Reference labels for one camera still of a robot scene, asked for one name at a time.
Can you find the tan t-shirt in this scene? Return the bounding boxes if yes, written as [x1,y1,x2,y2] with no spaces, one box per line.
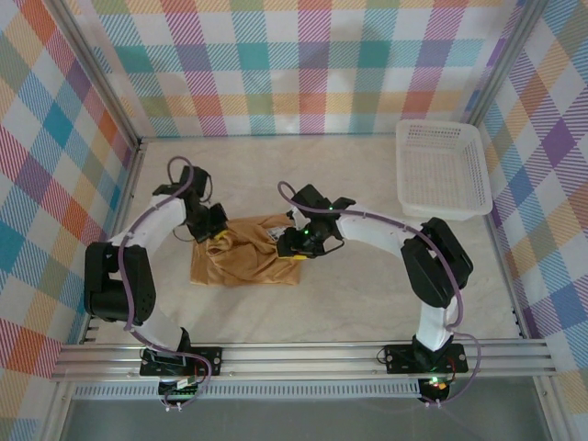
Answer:
[189,213,302,287]

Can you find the white plastic basket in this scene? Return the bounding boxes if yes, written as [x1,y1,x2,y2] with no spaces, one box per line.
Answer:
[395,119,495,221]

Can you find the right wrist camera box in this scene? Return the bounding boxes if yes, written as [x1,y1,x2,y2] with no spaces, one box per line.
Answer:
[290,184,333,213]

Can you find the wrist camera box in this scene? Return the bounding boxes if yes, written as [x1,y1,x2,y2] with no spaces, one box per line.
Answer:
[179,164,210,197]
[290,184,333,213]

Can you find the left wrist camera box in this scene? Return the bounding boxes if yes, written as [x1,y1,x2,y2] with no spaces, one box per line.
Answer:
[179,164,210,197]

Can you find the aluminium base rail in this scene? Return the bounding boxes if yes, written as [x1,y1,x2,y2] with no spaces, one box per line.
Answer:
[50,342,557,382]

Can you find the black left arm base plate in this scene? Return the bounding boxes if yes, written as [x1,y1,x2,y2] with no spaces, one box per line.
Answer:
[140,346,224,378]

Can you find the slotted grey cable duct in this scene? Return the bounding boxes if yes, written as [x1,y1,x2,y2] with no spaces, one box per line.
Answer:
[73,383,424,401]

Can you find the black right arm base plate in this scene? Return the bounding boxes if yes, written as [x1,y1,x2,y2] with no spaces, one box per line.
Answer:
[384,342,469,374]

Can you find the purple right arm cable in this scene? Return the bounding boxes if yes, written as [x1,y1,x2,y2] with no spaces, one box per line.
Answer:
[277,181,482,408]

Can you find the aluminium frame post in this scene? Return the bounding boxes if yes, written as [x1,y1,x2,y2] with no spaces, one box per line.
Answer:
[466,0,548,123]
[48,0,148,148]

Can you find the aluminium frame leg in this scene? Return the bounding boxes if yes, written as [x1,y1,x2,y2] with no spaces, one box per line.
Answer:
[532,376,569,441]
[40,380,77,441]

